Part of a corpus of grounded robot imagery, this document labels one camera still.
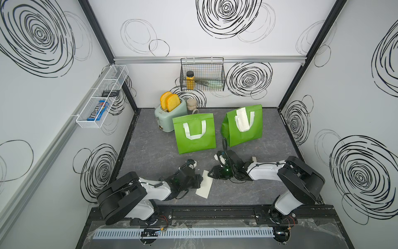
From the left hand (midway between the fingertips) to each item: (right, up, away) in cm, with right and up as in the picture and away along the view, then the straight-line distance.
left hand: (204, 180), depth 85 cm
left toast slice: (-25, +46, +12) cm, 54 cm away
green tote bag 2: (+15, +28, +4) cm, 32 cm away
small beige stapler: (+30, +10, +6) cm, 32 cm away
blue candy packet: (-50, +37, -13) cm, 63 cm away
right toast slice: (-20, +45, +14) cm, 51 cm away
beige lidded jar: (-9, +46, +33) cm, 57 cm away
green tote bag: (-5, +26, +3) cm, 27 cm away
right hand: (+3, +3, 0) cm, 4 cm away
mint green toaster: (-25, +34, +11) cm, 44 cm away
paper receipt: (+1, -2, -2) cm, 3 cm away
